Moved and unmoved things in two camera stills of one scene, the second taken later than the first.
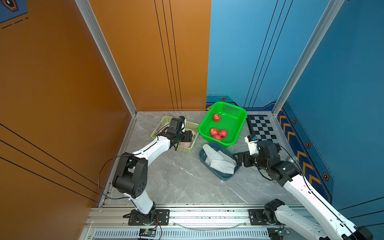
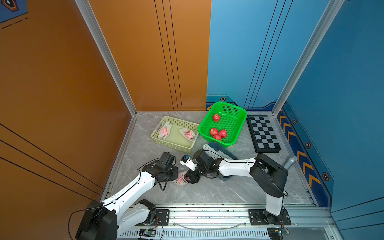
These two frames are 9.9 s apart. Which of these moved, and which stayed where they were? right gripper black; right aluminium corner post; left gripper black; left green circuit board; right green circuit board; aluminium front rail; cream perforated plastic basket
Moved: left gripper black; right gripper black
Stayed: right aluminium corner post; left green circuit board; aluminium front rail; cream perforated plastic basket; right green circuit board
